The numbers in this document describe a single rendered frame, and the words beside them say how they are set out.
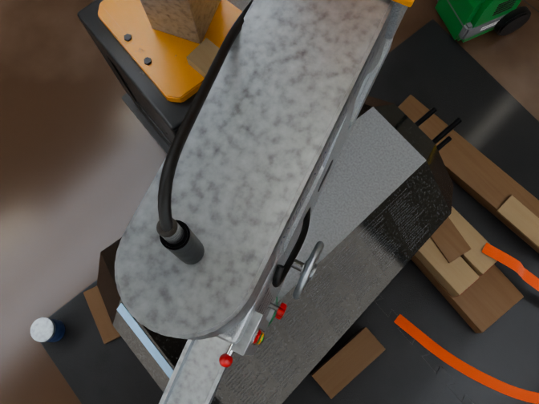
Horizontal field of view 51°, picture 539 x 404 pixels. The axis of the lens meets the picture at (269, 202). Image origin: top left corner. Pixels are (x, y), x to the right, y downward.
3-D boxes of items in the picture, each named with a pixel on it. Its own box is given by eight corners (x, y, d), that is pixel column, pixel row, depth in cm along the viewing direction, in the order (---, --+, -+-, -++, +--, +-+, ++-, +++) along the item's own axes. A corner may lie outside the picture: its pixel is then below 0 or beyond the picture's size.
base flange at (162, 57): (95, 14, 207) (91, 6, 203) (201, -61, 214) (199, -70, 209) (175, 109, 197) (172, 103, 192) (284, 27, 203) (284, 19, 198)
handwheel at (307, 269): (289, 233, 144) (289, 220, 130) (326, 250, 143) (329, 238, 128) (263, 286, 141) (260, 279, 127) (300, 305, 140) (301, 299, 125)
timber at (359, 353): (329, 397, 239) (331, 399, 228) (310, 374, 242) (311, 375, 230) (381, 349, 243) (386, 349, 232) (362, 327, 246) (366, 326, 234)
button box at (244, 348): (258, 317, 129) (249, 308, 101) (269, 322, 129) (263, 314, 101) (243, 349, 127) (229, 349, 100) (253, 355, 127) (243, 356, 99)
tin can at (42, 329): (47, 317, 252) (34, 314, 240) (68, 322, 251) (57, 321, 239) (39, 338, 250) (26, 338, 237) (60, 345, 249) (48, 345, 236)
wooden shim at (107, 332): (83, 292, 254) (83, 292, 253) (104, 282, 255) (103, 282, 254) (105, 344, 248) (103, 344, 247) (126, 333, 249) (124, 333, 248)
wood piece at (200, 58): (188, 64, 196) (185, 57, 191) (208, 44, 198) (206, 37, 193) (230, 99, 193) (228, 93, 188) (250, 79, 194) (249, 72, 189)
